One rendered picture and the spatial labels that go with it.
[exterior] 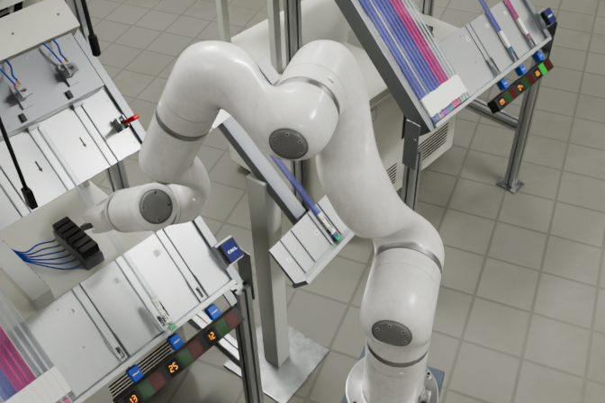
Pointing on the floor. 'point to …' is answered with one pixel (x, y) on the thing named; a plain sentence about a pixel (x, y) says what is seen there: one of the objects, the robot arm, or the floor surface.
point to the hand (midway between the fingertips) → (98, 214)
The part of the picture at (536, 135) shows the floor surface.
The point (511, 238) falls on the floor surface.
